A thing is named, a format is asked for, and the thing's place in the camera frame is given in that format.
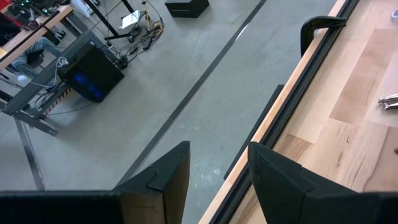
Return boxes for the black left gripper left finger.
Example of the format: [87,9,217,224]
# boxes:
[113,141,191,224]

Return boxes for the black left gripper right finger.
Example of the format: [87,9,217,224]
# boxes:
[248,141,358,224]

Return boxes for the black computer tower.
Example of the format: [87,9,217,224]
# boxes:
[57,43,126,103]

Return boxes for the yellow black striped strip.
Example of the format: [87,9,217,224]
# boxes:
[42,88,73,116]

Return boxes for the white paper sheet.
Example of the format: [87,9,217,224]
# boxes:
[119,9,141,30]

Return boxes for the black metal stand legs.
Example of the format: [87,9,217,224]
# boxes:
[83,0,147,41]

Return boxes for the black floor object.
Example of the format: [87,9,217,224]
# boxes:
[164,0,210,19]

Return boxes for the person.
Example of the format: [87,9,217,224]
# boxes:
[11,37,63,79]

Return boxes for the wooden desk top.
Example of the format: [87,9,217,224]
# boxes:
[0,4,75,70]

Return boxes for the black aluminium table frame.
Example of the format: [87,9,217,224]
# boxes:
[206,0,361,224]

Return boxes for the tangled floor cables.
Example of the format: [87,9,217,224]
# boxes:
[105,12,165,68]

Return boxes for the white coiled cable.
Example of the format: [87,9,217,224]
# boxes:
[55,56,70,68]

